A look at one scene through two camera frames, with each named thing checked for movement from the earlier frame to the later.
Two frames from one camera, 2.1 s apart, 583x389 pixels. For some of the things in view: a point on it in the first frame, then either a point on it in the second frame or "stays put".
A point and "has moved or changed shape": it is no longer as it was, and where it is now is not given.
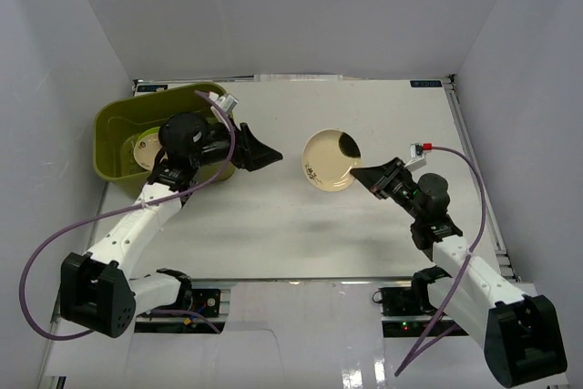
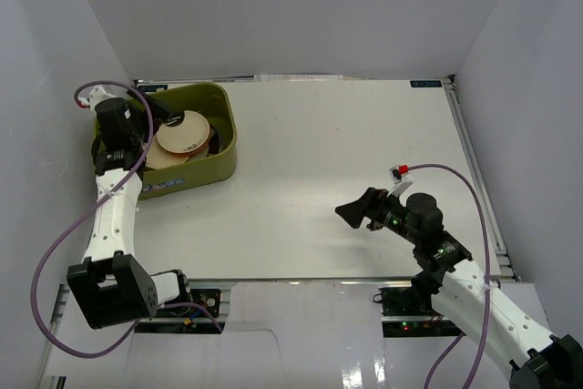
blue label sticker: (425, 84) stays put
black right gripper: (379, 179) -> (373, 202)
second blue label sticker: (150, 87) stays put
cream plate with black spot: (328, 158) has moved or changed shape
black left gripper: (242, 148) -> (148, 104)
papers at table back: (295, 77) stays put
